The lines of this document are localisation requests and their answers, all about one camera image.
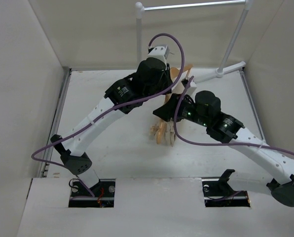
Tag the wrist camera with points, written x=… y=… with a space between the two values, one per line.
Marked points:
x=160 y=52
x=189 y=86

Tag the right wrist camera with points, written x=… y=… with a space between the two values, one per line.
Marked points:
x=189 y=86

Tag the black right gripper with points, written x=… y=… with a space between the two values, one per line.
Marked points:
x=165 y=111

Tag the wooden clothes hanger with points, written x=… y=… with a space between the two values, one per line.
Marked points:
x=178 y=89

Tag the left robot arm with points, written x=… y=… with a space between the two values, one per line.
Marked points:
x=113 y=106

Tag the left aluminium frame rail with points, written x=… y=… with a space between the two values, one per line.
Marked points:
x=56 y=121

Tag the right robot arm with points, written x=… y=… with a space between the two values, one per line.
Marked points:
x=229 y=131

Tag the beige trousers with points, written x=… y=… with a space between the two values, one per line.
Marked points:
x=161 y=130

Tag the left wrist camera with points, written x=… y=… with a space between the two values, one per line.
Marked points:
x=160 y=52

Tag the white clothes rack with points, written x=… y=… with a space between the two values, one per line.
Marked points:
x=222 y=69

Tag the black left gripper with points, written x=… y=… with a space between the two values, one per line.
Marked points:
x=166 y=76

